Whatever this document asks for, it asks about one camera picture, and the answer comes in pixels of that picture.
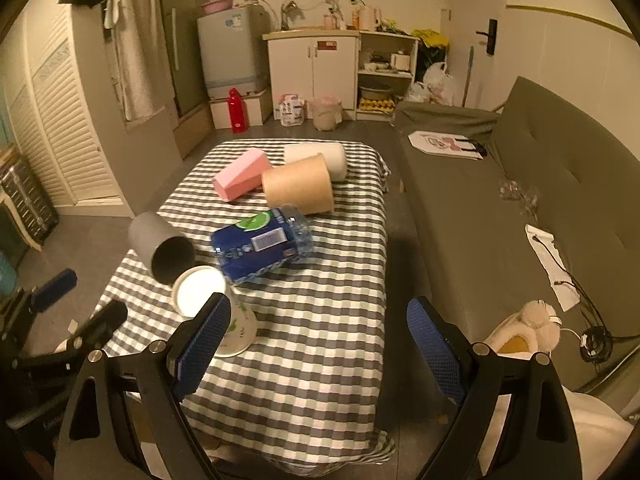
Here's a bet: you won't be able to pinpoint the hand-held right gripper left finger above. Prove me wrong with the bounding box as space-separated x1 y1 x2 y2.
56 291 236 480

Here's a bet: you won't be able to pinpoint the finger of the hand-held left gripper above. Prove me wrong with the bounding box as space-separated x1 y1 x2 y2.
14 268 79 315
64 300 129 353

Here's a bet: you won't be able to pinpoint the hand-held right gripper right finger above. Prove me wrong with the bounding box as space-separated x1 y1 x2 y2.
406 296 584 480

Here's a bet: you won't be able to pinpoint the white cup with green print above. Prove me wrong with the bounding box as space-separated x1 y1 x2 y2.
171 265 259 358

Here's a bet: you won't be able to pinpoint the gray cup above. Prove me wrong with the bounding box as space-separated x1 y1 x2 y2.
127 211 197 285

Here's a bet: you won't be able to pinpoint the brown paper cup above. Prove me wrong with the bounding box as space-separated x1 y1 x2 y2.
261 154 335 216

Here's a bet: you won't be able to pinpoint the dark ribbed suitcase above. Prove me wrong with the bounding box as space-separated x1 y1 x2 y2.
0 155 61 247

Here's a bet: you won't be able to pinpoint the plush slipper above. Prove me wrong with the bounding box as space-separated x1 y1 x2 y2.
481 299 562 361

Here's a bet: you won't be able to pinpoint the blue plastic bottle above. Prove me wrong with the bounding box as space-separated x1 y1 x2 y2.
210 203 315 287

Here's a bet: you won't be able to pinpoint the gray checkered tablecloth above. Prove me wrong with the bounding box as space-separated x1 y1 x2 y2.
92 140 397 465

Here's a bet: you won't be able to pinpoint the gray sofa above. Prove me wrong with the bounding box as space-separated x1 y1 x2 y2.
392 76 640 396

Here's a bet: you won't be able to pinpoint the white cloth pouch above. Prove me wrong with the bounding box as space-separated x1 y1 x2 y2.
524 224 581 312

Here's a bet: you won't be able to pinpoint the white louvered wardrobe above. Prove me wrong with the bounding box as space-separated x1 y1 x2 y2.
10 0 131 208

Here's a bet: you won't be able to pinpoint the pink prism block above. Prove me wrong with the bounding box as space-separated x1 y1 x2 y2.
212 148 273 203

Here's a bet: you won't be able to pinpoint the white blanket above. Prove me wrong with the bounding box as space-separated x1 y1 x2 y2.
475 389 637 480

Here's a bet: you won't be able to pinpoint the clear plastic wrap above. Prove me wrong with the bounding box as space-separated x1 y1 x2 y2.
497 177 544 222

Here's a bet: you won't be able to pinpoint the white printed paper bag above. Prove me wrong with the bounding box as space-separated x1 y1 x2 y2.
407 131 487 161

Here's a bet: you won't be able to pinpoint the red bottle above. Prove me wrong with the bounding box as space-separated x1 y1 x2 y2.
228 88 249 134

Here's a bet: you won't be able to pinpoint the white platform box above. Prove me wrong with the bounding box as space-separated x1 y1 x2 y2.
208 90 274 130

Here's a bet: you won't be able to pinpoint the tissue package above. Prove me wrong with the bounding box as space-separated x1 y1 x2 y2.
277 93 307 127

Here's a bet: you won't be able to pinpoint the hanging white towel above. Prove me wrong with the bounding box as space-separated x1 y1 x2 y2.
113 0 169 122

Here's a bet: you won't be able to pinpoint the beige bucket with pink lid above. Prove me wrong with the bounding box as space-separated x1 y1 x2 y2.
310 95 344 131

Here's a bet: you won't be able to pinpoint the white plastic bags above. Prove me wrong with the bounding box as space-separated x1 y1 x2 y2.
404 61 455 105

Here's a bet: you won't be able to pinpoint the broom stick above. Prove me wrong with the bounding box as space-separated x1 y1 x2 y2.
462 45 475 109

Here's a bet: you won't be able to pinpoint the white open shelf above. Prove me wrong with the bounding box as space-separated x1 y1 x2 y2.
356 30 421 121

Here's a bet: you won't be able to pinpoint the small washing machine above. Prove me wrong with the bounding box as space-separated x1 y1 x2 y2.
196 5 271 101

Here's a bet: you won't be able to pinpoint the white sink cabinet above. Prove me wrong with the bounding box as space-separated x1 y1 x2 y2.
263 29 362 122

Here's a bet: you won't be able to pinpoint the yellow bag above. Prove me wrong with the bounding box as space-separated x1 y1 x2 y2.
416 28 450 54

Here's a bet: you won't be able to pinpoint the pink kettle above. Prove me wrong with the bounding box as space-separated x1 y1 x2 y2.
359 5 384 32

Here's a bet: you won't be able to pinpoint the black cable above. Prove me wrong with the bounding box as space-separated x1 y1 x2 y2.
532 234 615 362

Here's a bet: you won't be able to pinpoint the black door handle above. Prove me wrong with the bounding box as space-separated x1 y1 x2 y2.
475 18 499 56

